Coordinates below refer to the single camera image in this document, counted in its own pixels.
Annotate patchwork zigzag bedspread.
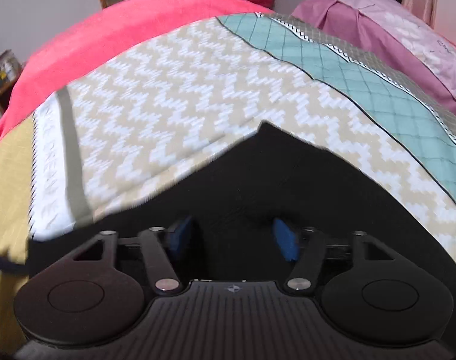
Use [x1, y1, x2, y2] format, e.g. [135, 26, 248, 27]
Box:
[0, 12, 456, 353]

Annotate small wooden stand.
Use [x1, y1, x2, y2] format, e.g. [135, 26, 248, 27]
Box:
[0, 77, 23, 116]

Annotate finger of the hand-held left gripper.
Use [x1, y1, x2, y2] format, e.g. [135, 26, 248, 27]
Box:
[0, 251, 29, 277]

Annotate black pants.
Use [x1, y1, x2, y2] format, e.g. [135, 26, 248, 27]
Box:
[27, 120, 456, 283]

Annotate coral fleece blanket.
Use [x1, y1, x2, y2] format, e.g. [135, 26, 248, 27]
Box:
[0, 0, 276, 151]

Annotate purple pink pillow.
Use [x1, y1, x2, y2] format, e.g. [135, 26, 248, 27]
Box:
[291, 0, 456, 125]

